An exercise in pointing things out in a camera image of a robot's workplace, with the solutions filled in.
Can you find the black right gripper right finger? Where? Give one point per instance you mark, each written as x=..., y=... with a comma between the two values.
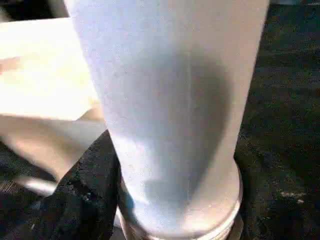
x=275, y=205

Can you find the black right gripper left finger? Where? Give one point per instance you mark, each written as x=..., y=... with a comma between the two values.
x=82, y=195

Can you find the white plastic table leg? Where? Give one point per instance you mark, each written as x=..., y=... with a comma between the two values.
x=162, y=100

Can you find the white plastic table top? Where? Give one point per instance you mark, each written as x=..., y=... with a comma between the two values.
x=37, y=75

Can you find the black table mat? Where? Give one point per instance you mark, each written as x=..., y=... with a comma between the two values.
x=287, y=75

